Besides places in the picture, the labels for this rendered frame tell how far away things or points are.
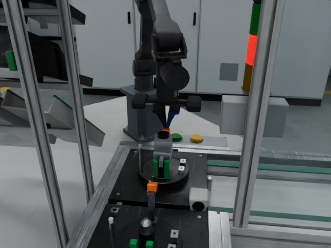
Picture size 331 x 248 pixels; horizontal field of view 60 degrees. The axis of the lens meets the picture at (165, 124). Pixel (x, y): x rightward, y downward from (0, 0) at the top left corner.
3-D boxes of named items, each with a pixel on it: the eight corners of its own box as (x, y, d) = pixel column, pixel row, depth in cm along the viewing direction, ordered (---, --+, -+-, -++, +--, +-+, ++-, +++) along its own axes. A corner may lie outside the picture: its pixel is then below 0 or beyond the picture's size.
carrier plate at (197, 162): (130, 153, 92) (130, 147, 91) (206, 158, 90) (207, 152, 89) (108, 205, 71) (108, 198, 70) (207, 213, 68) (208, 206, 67)
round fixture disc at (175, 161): (143, 157, 86) (143, 151, 85) (189, 160, 85) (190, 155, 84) (132, 187, 74) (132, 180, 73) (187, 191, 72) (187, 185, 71)
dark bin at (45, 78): (50, 82, 81) (53, 56, 81) (92, 87, 78) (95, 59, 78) (-46, 62, 54) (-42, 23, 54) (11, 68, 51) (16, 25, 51)
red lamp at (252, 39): (244, 59, 54) (247, 32, 52) (271, 60, 54) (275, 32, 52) (247, 66, 50) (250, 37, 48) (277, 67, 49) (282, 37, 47)
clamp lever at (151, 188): (147, 216, 61) (148, 181, 60) (156, 217, 61) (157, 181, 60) (144, 223, 57) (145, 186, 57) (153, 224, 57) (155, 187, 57)
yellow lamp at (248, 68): (240, 84, 56) (244, 59, 54) (267, 85, 56) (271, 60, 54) (244, 93, 52) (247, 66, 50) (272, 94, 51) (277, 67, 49)
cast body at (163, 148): (156, 149, 80) (156, 127, 77) (172, 150, 79) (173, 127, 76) (151, 167, 72) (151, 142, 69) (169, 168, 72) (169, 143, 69)
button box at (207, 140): (166, 148, 105) (166, 133, 102) (225, 151, 103) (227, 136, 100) (164, 158, 99) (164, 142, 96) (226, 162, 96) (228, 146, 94)
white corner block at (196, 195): (189, 199, 73) (189, 186, 71) (207, 201, 72) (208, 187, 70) (188, 212, 69) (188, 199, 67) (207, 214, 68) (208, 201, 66)
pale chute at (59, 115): (64, 141, 92) (68, 128, 93) (101, 147, 88) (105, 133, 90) (-1, 106, 66) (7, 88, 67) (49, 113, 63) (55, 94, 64)
